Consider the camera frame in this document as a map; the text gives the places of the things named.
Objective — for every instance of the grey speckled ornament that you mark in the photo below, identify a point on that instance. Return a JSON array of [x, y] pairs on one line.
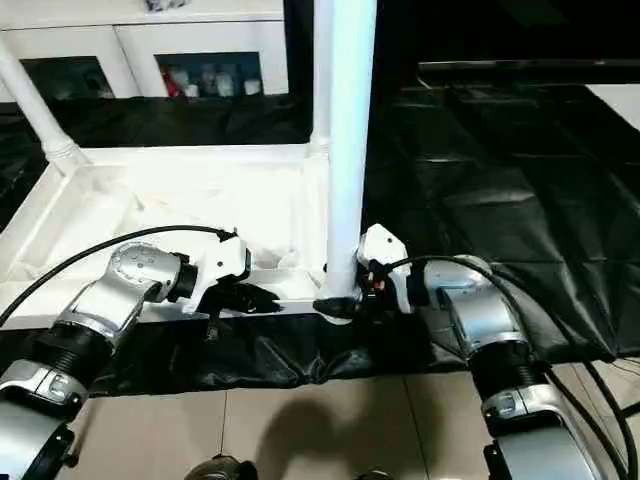
[[166, 4]]

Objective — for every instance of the white cabinet with glass doors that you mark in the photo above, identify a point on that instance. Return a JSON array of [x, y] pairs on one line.
[[125, 30]]

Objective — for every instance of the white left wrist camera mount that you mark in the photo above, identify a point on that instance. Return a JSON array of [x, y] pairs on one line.
[[222, 260]]

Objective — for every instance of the white cup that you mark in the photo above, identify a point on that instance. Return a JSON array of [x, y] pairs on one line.
[[222, 85], [251, 88], [191, 90]]

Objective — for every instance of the dark brown rounded object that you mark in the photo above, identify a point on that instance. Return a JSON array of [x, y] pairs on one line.
[[376, 475], [220, 470]]

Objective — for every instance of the white plastic table leg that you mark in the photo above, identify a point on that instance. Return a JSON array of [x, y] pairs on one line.
[[318, 143], [350, 125], [35, 100]]

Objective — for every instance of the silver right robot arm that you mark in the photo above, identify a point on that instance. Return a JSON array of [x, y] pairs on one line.
[[480, 320]]

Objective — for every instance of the white flat board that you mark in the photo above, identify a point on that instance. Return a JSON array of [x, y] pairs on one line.
[[617, 100]]

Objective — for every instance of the long black bar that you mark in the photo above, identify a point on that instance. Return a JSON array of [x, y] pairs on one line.
[[525, 65]]

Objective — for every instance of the black mat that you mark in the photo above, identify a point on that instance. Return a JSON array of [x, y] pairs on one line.
[[500, 200]]

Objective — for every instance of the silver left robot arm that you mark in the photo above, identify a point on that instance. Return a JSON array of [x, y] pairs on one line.
[[135, 275]]

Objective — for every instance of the white plastic table top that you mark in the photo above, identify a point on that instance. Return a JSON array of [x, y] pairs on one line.
[[175, 200]]

